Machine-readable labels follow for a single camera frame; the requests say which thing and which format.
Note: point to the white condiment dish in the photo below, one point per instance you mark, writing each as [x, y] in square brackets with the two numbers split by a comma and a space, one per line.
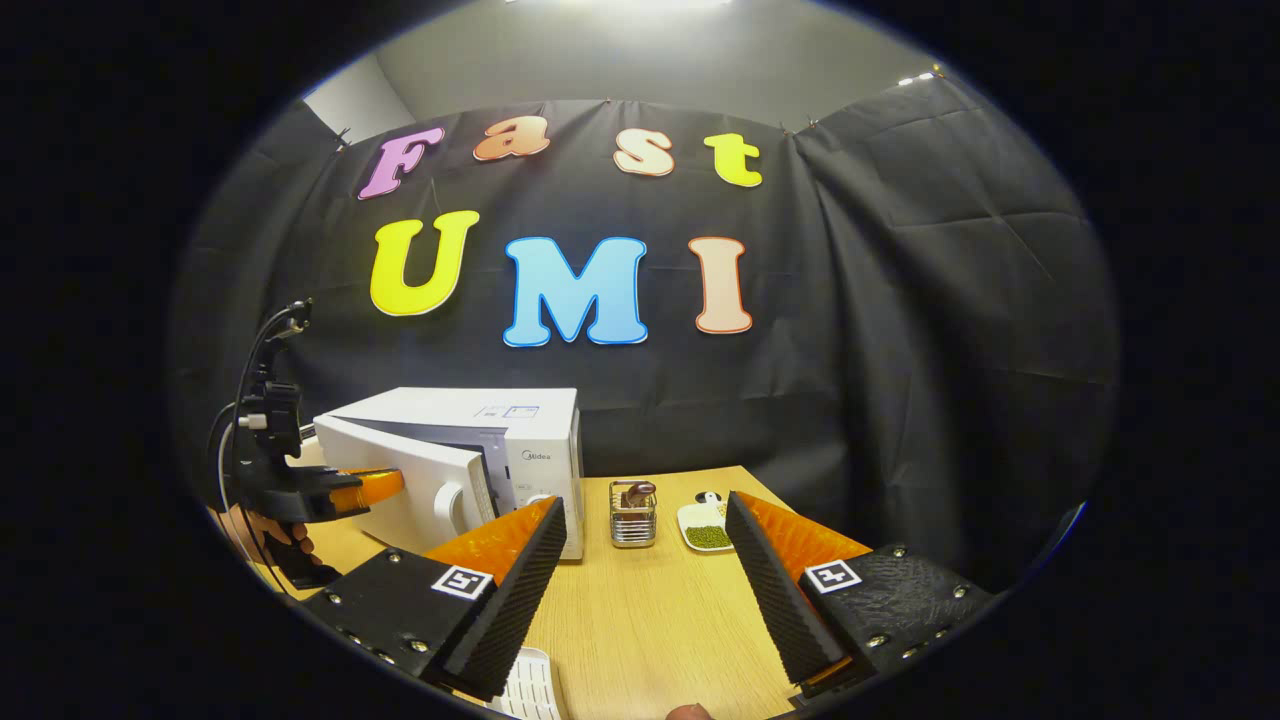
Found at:
[705, 535]

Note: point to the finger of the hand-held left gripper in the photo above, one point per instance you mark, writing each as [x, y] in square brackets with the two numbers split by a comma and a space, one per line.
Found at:
[365, 488]

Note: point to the black backdrop cloth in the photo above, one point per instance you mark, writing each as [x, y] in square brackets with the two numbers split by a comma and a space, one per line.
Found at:
[900, 300]

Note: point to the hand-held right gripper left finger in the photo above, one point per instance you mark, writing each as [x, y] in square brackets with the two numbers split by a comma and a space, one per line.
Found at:
[510, 610]

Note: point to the white microwave oven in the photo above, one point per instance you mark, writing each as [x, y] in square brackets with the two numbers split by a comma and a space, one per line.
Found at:
[540, 470]

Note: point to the white slotted tray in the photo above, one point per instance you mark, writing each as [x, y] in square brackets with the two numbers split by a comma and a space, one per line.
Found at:
[530, 690]

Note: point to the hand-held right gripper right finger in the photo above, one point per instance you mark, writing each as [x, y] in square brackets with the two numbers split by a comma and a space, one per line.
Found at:
[775, 610]

